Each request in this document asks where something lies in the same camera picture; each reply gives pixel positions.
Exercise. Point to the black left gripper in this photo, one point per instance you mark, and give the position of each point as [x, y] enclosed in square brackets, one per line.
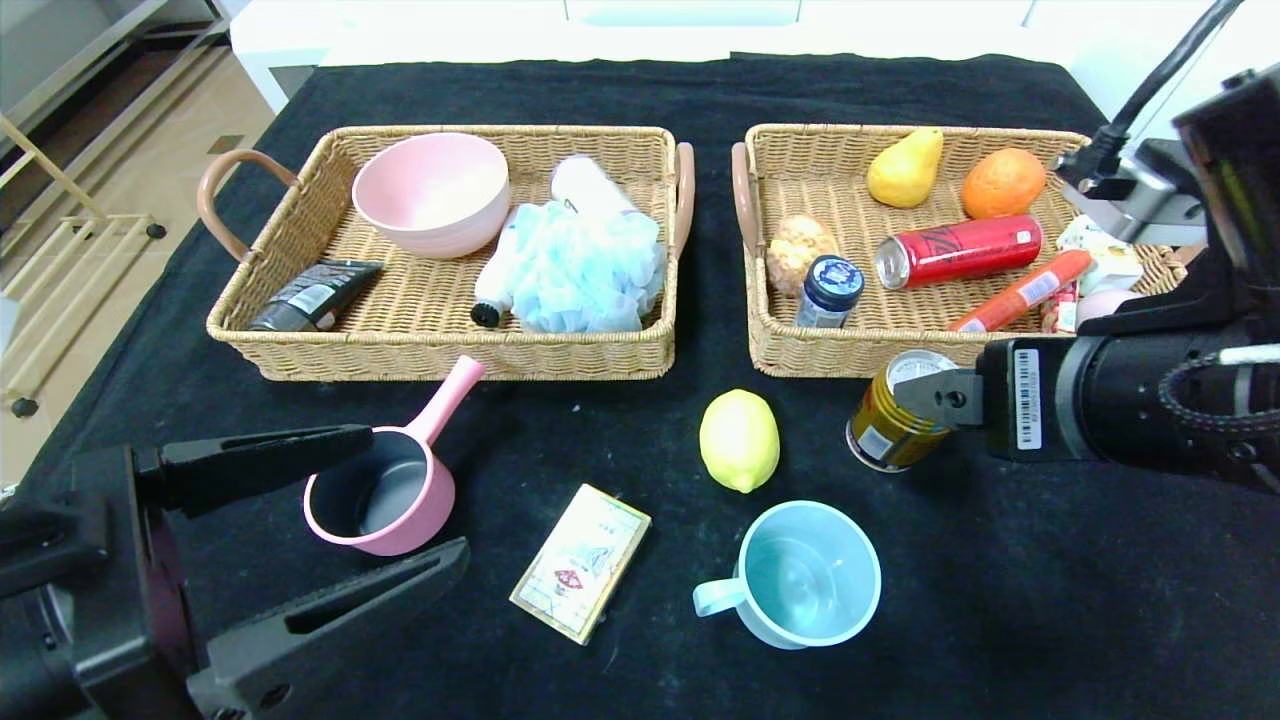
[128, 580]

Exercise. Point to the orange sausage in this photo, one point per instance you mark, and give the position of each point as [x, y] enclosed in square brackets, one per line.
[1020, 295]

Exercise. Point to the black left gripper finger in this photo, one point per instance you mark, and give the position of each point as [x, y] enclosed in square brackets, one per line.
[440, 565]

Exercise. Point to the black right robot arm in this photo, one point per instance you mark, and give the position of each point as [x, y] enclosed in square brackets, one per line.
[1130, 400]

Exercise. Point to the gold drink can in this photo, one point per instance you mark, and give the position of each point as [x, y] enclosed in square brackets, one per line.
[885, 440]

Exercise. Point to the brass floor outlet cover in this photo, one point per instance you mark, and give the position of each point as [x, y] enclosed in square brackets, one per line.
[226, 146]

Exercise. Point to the red white candy packet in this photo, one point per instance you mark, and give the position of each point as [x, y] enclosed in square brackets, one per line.
[1060, 312]

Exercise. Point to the black table cloth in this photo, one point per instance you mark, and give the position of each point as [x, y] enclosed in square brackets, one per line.
[640, 100]

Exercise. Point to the red soda can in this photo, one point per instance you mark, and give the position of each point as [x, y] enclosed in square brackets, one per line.
[970, 250]

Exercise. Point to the yellow lemon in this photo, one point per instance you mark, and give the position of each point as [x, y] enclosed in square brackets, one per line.
[740, 440]

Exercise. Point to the yellow pear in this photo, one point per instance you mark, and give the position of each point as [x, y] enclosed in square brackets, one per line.
[900, 178]

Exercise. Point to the black cosmetic tube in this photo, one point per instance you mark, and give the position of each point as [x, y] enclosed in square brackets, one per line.
[315, 298]

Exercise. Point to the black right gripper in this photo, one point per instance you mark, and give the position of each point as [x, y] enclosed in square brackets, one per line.
[1022, 400]

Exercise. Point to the orange fruit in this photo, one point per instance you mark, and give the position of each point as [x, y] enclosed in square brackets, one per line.
[1002, 184]

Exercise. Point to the white green snack packet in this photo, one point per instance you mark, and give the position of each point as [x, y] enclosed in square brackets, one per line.
[1105, 262]

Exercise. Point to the cream gold-edged card box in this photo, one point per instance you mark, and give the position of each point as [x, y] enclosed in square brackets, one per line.
[580, 565]

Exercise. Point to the white bottle black cap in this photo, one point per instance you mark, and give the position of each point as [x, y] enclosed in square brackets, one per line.
[493, 285]

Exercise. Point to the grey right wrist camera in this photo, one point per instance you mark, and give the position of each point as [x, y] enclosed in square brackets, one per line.
[1150, 200]

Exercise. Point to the small jar blue lid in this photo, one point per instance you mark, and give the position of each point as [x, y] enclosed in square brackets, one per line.
[830, 283]

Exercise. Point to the wooden rolling rack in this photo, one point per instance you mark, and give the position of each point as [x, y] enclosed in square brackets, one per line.
[25, 408]

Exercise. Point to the light blue mug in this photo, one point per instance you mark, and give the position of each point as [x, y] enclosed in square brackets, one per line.
[810, 580]

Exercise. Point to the pale pink peach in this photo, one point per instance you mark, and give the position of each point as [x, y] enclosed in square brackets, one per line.
[1100, 305]

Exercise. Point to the beige bumpy pastry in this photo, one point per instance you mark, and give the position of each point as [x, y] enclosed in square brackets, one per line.
[795, 248]

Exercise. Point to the pink bowl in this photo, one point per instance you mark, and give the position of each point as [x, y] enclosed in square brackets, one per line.
[430, 195]

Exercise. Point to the light blue bath loofah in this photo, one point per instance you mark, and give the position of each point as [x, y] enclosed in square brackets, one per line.
[585, 270]

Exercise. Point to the white cylindrical bottle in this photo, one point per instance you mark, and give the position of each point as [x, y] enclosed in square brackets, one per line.
[590, 186]

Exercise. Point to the grey shelf unit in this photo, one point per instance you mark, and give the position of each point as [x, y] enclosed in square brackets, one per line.
[40, 40]

